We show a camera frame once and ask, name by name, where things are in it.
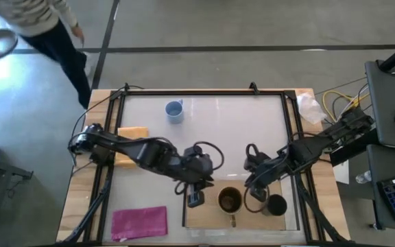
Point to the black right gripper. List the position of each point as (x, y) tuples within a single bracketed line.
[(262, 168)]

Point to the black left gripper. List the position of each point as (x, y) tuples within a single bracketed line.
[(199, 168)]

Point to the black tumbler cup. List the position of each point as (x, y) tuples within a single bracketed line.
[(276, 206)]

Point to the brown glazed mug teal base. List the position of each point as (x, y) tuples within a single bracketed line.
[(230, 206)]

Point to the light blue mug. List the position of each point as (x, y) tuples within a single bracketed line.
[(174, 115)]

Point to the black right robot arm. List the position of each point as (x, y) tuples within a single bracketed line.
[(307, 151)]

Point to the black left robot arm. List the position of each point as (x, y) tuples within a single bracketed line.
[(132, 147)]

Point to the wooden tray board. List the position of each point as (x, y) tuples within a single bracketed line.
[(204, 216)]

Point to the pink cloth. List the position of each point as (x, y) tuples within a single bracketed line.
[(139, 223)]

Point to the white paper sheet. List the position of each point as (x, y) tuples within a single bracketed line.
[(341, 173)]

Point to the yellow folded cloth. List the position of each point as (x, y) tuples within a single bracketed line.
[(132, 132)]

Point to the clear plastic bag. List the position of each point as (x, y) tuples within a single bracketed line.
[(309, 108)]

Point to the clear water bottle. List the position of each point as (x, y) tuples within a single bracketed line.
[(363, 177)]

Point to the grey side table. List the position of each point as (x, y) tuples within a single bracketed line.
[(374, 206)]

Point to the grey cart top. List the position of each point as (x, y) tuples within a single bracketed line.
[(386, 103)]

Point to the person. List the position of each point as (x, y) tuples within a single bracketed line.
[(60, 51)]

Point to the person's hand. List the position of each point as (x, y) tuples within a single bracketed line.
[(77, 32)]

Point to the black aluminium table frame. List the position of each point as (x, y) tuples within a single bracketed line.
[(201, 92)]

